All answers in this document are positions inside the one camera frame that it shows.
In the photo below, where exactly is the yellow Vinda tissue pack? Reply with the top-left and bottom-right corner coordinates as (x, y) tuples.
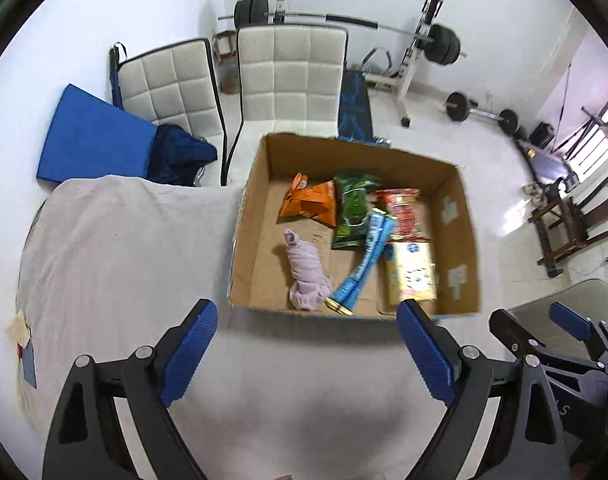
(384, 240), (437, 308)

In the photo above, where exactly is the blue long snack packet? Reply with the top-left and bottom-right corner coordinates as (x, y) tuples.
(325, 208), (396, 316)

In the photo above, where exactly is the red instant noodle packet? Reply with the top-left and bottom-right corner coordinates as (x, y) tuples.
(375, 188), (432, 243)

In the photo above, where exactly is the lilac fluffy cloth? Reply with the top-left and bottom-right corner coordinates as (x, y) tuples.
(283, 229), (331, 312)

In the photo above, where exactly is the green snack packet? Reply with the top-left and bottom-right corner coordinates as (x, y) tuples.
(331, 171), (381, 250)

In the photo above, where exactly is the orange snack packet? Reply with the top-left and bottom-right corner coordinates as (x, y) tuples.
(278, 174), (337, 228)

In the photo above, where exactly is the dark wooden chair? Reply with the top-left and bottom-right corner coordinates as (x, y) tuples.
(528, 176), (608, 278)

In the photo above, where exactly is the grey white table cloth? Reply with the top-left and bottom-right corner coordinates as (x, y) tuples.
(16, 177), (445, 479)

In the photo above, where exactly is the printed cardboard milk box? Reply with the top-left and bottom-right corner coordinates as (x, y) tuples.
(228, 133), (482, 315)

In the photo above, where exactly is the floor barbell with plates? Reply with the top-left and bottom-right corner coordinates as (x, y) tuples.
(445, 91), (520, 136)

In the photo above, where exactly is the blue weight bench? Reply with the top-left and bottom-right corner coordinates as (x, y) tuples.
(337, 70), (373, 143)

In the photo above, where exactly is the dark blue clothing pile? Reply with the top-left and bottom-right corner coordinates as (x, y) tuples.
(146, 124), (218, 186)

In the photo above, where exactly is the barbell on rack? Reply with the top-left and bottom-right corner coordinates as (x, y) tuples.
(218, 0), (467, 66)

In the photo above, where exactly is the white squat rack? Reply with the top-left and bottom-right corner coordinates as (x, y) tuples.
(363, 0), (441, 128)

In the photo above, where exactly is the blue foam mat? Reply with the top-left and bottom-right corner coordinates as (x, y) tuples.
(36, 84), (156, 183)

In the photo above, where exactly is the white quilted chair right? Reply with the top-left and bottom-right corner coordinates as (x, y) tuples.
(223, 24), (348, 186)

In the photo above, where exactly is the white quilted chair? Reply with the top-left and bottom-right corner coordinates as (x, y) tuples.
(116, 38), (228, 186)
(223, 24), (348, 186)

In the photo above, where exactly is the white quilted chair left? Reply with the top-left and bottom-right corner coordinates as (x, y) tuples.
(116, 38), (228, 186)

